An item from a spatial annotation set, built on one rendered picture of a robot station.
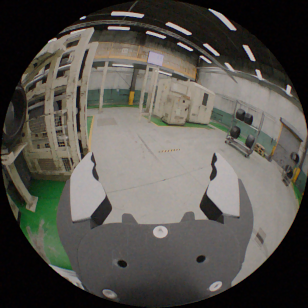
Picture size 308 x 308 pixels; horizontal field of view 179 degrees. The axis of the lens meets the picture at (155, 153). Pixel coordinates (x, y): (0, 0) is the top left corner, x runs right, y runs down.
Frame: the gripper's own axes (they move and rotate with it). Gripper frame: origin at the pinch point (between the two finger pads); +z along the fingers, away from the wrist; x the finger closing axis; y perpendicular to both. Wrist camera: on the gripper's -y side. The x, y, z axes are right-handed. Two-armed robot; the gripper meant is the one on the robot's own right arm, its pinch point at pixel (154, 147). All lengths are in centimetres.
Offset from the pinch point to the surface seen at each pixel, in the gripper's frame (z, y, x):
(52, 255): -44, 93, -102
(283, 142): 280, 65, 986
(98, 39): 811, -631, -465
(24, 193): 3, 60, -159
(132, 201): 64, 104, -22
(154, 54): 390, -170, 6
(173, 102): 410, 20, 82
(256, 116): 587, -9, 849
